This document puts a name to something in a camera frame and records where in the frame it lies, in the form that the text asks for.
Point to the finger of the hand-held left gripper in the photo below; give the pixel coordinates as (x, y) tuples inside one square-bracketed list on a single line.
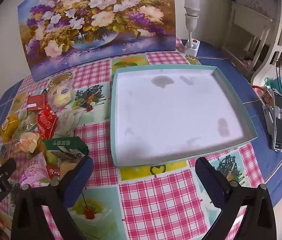
[(6, 167)]

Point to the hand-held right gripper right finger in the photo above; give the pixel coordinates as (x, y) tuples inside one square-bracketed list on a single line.
[(211, 185)]

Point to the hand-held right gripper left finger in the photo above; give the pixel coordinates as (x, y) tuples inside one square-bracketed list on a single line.
[(81, 180)]

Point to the pink snack packet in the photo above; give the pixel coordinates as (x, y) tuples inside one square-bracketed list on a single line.
[(33, 170)]

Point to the beige snack packet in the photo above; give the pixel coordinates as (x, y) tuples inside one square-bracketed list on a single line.
[(27, 141)]

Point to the yellow snack packet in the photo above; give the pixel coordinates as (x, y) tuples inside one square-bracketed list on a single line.
[(9, 127)]

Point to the red snack box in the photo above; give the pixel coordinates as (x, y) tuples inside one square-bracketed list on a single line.
[(36, 102)]

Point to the small red snack packet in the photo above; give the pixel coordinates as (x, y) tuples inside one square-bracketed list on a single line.
[(53, 172)]

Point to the green snack box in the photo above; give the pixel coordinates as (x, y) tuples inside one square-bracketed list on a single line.
[(63, 143)]

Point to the pale green snack packet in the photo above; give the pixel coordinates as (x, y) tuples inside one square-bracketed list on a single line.
[(27, 123)]

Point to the pink checkered fruit tablecloth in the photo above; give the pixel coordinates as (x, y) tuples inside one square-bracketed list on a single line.
[(156, 195)]

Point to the clear plastic snack packet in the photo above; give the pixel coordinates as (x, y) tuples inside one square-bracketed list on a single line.
[(69, 118)]

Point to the blue table cover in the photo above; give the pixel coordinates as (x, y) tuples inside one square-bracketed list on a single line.
[(261, 130)]

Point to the pale pastry packet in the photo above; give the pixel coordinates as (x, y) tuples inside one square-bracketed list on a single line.
[(59, 96)]

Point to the black smartphone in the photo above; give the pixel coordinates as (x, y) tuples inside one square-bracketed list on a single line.
[(279, 122)]

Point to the teal round toy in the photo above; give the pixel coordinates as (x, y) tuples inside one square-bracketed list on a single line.
[(279, 85)]

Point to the flower painting canvas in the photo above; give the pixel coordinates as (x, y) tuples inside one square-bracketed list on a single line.
[(96, 25)]

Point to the white openwork shelf rack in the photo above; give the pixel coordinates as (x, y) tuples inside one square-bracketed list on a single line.
[(281, 42)]

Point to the white wooden chair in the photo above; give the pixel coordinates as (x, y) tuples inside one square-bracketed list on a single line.
[(248, 20)]

